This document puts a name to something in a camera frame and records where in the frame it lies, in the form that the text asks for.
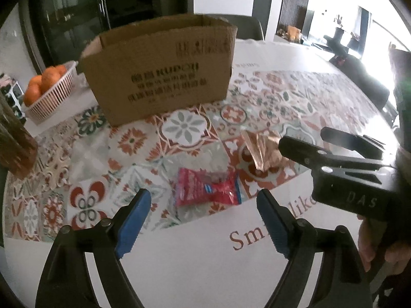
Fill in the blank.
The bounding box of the person's right hand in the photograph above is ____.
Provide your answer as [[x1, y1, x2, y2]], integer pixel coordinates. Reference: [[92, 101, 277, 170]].
[[357, 215, 410, 275]]

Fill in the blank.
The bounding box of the rose gold foil packet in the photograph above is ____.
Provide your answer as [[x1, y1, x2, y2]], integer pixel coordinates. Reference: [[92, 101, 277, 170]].
[[241, 130, 289, 172]]

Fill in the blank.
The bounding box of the dark chair right side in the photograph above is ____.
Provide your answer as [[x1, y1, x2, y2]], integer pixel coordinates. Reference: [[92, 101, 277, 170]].
[[329, 55, 389, 111]]

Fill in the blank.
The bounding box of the dark chair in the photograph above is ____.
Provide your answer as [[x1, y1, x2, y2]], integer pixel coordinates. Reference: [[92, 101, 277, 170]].
[[208, 14, 264, 40], [329, 55, 389, 111]]

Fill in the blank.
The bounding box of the red snack packet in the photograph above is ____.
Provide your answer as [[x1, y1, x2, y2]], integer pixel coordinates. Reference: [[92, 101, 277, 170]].
[[174, 168, 242, 207]]

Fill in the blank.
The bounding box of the patterned table cloth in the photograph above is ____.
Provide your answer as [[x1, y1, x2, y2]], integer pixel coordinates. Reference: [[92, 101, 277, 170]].
[[1, 40, 397, 307]]

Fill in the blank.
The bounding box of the dark chair back right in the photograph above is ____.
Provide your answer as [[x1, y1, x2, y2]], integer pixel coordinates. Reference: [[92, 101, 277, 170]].
[[208, 14, 264, 40]]

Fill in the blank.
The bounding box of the brown cardboard box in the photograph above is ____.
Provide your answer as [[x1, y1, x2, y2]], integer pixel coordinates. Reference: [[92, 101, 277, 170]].
[[80, 14, 238, 127]]

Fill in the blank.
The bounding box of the pink fruit basket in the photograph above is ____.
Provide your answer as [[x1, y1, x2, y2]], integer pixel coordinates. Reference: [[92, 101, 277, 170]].
[[22, 61, 78, 124]]

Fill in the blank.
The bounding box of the orange front left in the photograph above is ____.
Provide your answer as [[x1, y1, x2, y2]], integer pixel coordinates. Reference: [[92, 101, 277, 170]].
[[24, 83, 42, 107]]

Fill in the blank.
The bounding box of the orange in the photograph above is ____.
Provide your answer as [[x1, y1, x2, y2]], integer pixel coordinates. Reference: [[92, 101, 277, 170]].
[[40, 68, 61, 93], [24, 83, 42, 107], [54, 65, 67, 77]]

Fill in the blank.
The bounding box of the orange middle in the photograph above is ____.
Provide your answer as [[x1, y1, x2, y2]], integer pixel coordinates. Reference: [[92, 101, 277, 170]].
[[40, 68, 61, 93]]

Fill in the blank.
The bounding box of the orange right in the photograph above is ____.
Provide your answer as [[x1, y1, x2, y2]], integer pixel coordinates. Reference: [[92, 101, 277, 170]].
[[54, 65, 67, 77]]

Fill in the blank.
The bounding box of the black glass cabinet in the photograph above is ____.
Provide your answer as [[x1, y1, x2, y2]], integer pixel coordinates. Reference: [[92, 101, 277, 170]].
[[19, 0, 194, 72]]

